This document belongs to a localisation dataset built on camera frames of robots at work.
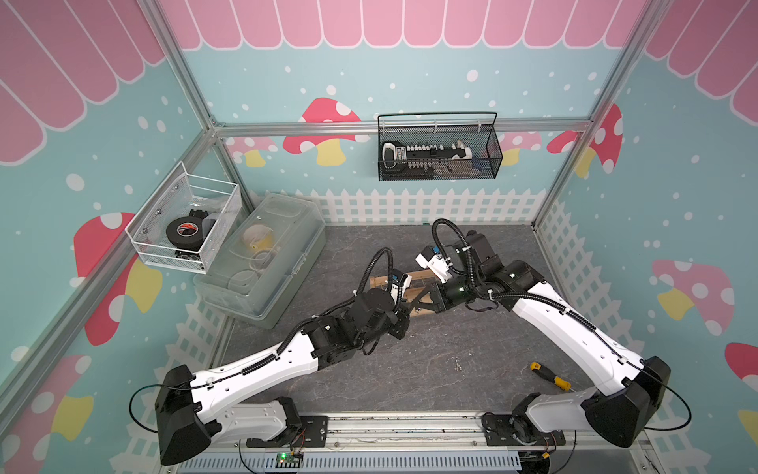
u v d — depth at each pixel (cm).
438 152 89
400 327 62
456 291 60
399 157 89
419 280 83
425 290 66
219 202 74
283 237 89
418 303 68
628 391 38
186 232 71
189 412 39
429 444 74
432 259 64
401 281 60
